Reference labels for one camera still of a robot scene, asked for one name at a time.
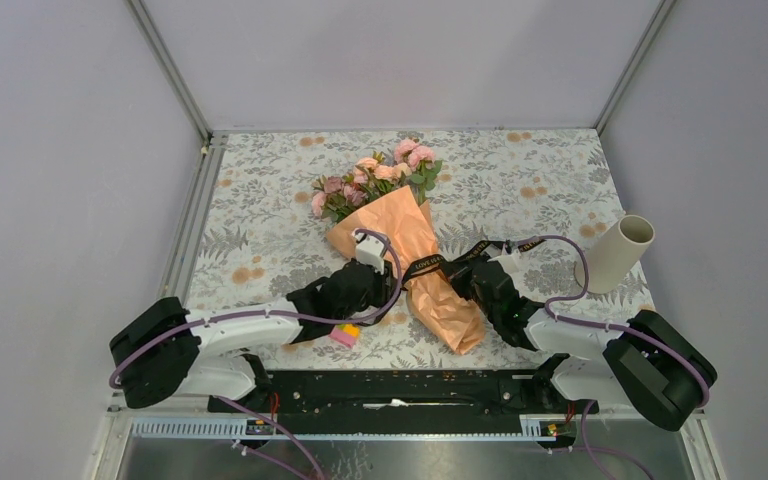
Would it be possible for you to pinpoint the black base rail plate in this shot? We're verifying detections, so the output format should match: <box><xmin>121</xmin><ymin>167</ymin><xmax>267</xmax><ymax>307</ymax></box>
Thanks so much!
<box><xmin>208</xmin><ymin>368</ymin><xmax>601</xmax><ymax>439</ymax></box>

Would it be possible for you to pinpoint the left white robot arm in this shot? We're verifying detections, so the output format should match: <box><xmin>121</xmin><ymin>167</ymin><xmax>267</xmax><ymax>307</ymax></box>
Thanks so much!
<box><xmin>109</xmin><ymin>260</ymin><xmax>401</xmax><ymax>411</ymax></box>

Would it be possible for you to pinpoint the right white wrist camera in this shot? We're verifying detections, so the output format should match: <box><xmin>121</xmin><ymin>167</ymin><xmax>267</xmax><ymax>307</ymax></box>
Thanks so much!
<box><xmin>492</xmin><ymin>245</ymin><xmax>523</xmax><ymax>274</ymax></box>

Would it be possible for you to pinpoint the floral patterned table mat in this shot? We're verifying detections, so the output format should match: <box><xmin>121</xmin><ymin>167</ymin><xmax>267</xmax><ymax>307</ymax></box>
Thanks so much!
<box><xmin>188</xmin><ymin>129</ymin><xmax>675</xmax><ymax>372</ymax></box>

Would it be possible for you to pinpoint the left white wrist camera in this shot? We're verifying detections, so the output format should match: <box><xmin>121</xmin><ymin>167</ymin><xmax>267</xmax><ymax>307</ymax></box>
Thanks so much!
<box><xmin>352</xmin><ymin>229</ymin><xmax>387</xmax><ymax>274</ymax></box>

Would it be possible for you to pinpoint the pink flat block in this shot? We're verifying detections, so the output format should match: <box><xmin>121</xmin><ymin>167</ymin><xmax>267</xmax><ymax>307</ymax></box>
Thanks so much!
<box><xmin>329</xmin><ymin>326</ymin><xmax>358</xmax><ymax>349</ymax></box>

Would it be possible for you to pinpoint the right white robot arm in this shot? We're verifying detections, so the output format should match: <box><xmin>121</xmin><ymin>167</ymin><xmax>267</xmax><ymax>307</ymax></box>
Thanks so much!
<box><xmin>442</xmin><ymin>255</ymin><xmax>718</xmax><ymax>431</ymax></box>

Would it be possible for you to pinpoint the yellow studded brick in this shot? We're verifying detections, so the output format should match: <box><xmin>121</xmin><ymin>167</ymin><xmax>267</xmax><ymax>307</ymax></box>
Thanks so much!
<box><xmin>338</xmin><ymin>324</ymin><xmax>360</xmax><ymax>338</ymax></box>

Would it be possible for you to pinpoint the peach paper flower bouquet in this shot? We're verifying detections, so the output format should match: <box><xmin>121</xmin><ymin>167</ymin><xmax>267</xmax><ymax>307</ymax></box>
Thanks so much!
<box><xmin>312</xmin><ymin>138</ymin><xmax>486</xmax><ymax>354</ymax></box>

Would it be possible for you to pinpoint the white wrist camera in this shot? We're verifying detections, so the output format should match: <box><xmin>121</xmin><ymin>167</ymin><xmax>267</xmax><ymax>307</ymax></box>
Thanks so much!
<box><xmin>492</xmin><ymin>245</ymin><xmax>523</xmax><ymax>274</ymax></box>
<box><xmin>352</xmin><ymin>229</ymin><xmax>387</xmax><ymax>274</ymax></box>

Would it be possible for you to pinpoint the black gold-lettered ribbon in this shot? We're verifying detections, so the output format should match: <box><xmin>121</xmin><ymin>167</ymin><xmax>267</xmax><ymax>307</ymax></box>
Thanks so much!
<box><xmin>401</xmin><ymin>237</ymin><xmax>544</xmax><ymax>289</ymax></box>

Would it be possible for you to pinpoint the beige cylindrical vase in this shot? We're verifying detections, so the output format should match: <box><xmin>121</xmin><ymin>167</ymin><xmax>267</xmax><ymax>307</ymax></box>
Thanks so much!
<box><xmin>574</xmin><ymin>215</ymin><xmax>655</xmax><ymax>294</ymax></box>

